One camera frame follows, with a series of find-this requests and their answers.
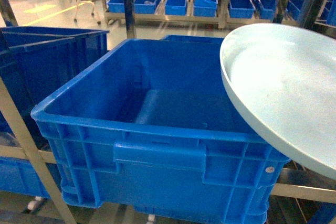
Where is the light blue oval tray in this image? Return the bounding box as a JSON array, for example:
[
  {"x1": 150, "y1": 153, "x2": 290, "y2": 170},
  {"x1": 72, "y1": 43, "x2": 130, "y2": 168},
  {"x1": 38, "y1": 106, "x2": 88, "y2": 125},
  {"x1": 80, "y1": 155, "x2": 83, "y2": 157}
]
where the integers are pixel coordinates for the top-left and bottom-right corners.
[{"x1": 219, "y1": 23, "x2": 335, "y2": 179}]

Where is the blue crate on left shelf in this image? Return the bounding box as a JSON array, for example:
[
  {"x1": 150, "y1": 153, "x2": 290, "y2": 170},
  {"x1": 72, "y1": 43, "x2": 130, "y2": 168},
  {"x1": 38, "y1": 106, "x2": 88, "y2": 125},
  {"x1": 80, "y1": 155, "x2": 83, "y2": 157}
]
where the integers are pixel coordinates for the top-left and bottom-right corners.
[{"x1": 1, "y1": 26, "x2": 108, "y2": 135}]

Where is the large blue crate front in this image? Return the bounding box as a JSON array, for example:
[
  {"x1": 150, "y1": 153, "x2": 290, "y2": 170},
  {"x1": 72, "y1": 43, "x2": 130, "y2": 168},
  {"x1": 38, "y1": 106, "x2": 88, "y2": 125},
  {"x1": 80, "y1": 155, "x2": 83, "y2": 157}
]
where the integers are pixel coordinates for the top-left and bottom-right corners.
[{"x1": 31, "y1": 39, "x2": 289, "y2": 223}]

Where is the small blue bin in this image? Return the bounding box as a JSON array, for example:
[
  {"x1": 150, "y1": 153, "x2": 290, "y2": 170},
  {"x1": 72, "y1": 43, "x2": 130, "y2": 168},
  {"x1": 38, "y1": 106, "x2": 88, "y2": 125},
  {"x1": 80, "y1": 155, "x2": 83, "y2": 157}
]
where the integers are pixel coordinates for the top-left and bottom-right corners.
[
  {"x1": 228, "y1": 0, "x2": 256, "y2": 19},
  {"x1": 194, "y1": 0, "x2": 218, "y2": 17},
  {"x1": 253, "y1": 0, "x2": 276, "y2": 20},
  {"x1": 134, "y1": 0, "x2": 161, "y2": 14},
  {"x1": 107, "y1": 0, "x2": 125, "y2": 13},
  {"x1": 165, "y1": 0, "x2": 187, "y2": 16}
]

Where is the blue crate lower left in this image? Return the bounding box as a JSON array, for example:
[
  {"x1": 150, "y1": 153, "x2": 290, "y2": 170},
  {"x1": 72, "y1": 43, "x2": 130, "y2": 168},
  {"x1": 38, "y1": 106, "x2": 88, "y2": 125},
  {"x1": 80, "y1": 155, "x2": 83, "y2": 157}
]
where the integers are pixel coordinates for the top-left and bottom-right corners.
[{"x1": 1, "y1": 157, "x2": 50, "y2": 199}]

